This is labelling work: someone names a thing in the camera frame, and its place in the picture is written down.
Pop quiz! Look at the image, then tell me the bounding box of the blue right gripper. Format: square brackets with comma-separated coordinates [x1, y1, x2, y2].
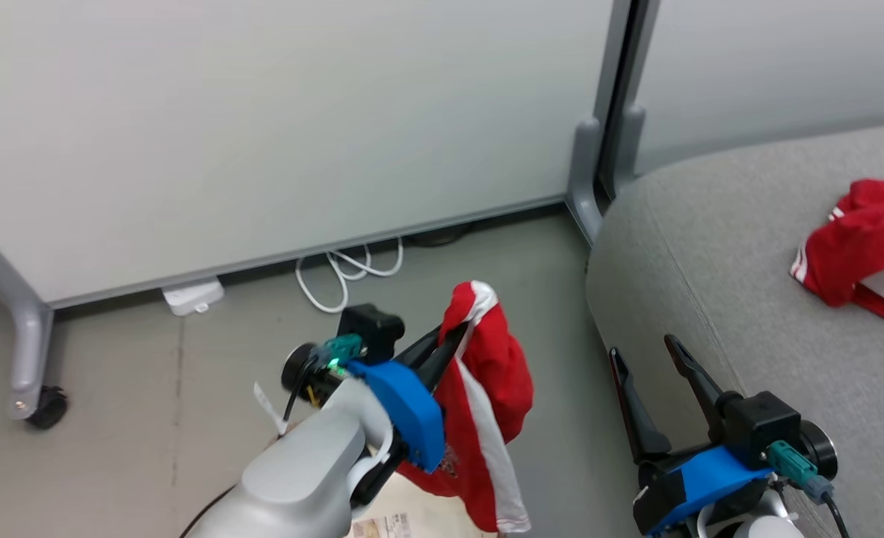
[609, 335, 776, 538]

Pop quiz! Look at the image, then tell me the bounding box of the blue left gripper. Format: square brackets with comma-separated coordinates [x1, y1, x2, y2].
[347, 322, 471, 475]

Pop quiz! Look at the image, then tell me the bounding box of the red and white garment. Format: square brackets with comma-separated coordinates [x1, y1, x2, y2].
[395, 280, 536, 536]
[789, 179, 884, 334]

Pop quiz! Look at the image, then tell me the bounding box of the grey fabric sofa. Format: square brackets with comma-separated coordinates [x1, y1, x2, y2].
[585, 120, 884, 538]

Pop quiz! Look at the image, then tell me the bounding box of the dark round floor disc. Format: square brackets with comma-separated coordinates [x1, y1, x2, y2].
[410, 222, 475, 248]

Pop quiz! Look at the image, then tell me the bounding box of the grey partition foot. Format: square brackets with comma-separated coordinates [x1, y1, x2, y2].
[566, 116, 607, 246]
[0, 237, 55, 421]

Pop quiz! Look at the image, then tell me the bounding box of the large white partition panel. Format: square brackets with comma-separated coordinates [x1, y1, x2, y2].
[0, 0, 633, 309]

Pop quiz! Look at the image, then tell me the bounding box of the black caster wheel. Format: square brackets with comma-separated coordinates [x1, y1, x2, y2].
[26, 385, 69, 430]

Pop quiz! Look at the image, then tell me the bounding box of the white coiled cable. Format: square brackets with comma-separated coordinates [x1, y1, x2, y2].
[294, 237, 405, 315]

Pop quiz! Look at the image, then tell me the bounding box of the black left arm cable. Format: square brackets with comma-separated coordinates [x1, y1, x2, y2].
[283, 357, 317, 428]

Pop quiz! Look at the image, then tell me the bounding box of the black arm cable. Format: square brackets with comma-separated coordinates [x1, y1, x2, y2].
[821, 493, 855, 538]
[283, 357, 317, 428]

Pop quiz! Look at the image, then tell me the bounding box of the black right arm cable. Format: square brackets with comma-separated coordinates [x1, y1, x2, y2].
[821, 493, 855, 538]

